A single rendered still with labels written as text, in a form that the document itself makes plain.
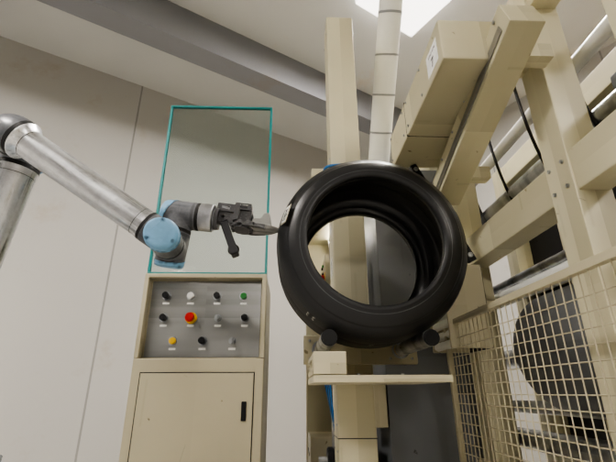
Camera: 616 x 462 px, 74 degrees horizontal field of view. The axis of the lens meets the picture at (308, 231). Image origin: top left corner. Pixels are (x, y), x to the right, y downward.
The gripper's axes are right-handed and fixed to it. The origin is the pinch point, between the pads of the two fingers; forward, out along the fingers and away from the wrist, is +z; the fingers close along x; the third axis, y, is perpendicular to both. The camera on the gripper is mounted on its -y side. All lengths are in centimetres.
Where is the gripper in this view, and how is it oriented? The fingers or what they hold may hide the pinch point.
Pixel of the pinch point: (276, 232)
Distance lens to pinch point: 130.8
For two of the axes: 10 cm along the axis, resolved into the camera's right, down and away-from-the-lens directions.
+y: 1.1, -9.2, 3.7
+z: 9.9, 1.1, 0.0
